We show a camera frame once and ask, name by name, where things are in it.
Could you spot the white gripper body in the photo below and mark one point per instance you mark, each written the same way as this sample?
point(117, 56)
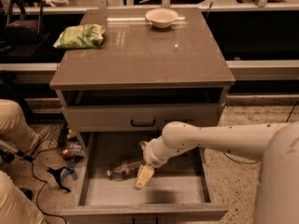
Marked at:
point(150, 155)

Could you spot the clear plastic water bottle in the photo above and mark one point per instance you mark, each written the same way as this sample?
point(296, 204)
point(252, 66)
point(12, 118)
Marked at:
point(123, 169)

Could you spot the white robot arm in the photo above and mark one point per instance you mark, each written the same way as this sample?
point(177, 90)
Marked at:
point(274, 145)

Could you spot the open grey drawer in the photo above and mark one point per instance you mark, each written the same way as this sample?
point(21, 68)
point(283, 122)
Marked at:
point(178, 192)

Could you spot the grey drawer cabinet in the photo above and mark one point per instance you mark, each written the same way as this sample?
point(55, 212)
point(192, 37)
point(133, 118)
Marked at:
point(138, 64)

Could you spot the snack packet on floor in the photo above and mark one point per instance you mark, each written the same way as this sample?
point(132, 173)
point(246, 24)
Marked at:
point(72, 150)

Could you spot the black tripod stand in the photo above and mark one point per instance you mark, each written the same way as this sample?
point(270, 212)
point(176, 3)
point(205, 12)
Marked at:
point(56, 173)

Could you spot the green chip bag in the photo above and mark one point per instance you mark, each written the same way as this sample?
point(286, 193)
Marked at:
point(86, 36)

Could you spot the white ceramic bowl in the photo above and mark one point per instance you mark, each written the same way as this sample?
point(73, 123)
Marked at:
point(161, 17)

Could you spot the person leg beige trousers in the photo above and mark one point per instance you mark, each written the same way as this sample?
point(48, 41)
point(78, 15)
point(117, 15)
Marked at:
point(15, 130)

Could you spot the black chair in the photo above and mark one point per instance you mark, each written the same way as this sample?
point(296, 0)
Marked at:
point(23, 36)

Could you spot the closed drawer with handle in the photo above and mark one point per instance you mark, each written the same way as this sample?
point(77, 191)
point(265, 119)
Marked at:
point(126, 118)

